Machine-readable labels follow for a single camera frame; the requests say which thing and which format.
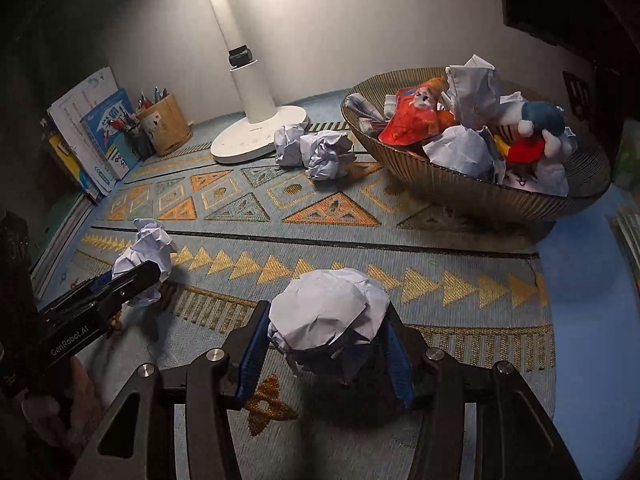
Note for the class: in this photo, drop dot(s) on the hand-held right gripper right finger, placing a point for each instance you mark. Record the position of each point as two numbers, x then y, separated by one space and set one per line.
400 375

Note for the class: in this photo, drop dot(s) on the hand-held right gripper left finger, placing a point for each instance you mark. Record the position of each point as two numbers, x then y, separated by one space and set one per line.
250 360

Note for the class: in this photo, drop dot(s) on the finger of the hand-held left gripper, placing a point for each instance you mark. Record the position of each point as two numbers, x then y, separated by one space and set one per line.
137 282
97 280

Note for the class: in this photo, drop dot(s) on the ribbed glass bowl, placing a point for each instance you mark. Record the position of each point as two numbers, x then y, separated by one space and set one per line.
475 195

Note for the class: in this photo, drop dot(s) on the light blue paper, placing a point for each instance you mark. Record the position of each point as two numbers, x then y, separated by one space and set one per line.
362 107

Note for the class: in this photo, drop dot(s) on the blue white plush toy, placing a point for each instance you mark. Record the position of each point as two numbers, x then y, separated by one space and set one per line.
542 115

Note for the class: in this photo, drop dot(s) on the person's left hand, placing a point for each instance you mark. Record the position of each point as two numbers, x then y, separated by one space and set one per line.
87 390

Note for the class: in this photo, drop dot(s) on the blue picture book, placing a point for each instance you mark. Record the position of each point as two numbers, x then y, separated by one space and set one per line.
107 152

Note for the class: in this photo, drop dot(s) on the dark pen cup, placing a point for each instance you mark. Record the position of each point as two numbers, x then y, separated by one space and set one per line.
140 145

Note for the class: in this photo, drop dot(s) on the patterned woven mat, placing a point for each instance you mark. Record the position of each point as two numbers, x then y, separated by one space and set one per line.
350 240

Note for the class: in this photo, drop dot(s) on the wooden pen holder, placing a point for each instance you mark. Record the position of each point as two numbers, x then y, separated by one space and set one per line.
167 127

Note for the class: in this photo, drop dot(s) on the stack of books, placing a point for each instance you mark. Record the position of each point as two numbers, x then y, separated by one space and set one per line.
627 232
80 105

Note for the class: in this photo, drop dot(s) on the white desk lamp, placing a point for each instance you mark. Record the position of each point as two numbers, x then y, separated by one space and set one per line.
250 140

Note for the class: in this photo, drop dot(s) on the bunch of coloured pens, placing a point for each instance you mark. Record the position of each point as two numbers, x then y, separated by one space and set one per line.
150 100

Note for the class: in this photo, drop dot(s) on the blue desk mat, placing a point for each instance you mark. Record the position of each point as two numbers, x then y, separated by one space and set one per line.
600 310

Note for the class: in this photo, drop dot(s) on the pale green squishy toy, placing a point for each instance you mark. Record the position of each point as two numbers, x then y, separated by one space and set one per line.
520 180

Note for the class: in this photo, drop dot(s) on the small black device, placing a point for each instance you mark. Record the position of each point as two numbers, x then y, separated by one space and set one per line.
240 55

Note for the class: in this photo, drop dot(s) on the red orange plastic bag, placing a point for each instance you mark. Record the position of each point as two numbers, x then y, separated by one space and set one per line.
415 120

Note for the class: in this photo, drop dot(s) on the red yellow toy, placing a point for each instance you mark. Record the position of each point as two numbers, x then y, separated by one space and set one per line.
525 151

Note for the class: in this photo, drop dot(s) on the green packet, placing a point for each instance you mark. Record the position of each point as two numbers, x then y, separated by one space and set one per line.
627 152

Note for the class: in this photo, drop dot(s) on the black monitor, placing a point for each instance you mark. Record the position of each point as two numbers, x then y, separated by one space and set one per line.
550 0

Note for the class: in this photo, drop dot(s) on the wall socket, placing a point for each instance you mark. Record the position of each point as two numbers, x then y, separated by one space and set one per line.
575 92

